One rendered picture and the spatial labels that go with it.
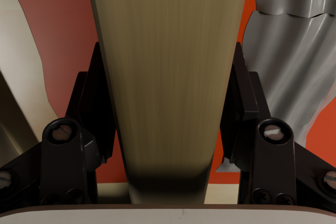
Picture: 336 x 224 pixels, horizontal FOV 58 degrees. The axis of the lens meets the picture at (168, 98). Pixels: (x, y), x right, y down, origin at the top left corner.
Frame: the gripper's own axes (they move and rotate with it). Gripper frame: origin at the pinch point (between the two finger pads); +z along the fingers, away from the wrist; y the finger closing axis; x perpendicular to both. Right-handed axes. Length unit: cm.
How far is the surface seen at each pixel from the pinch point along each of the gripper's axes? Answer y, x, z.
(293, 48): 7.5, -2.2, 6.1
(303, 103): 10.0, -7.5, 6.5
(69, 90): -7.1, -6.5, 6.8
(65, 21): -6.0, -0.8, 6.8
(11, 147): -13.6, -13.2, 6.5
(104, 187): -6.8, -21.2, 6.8
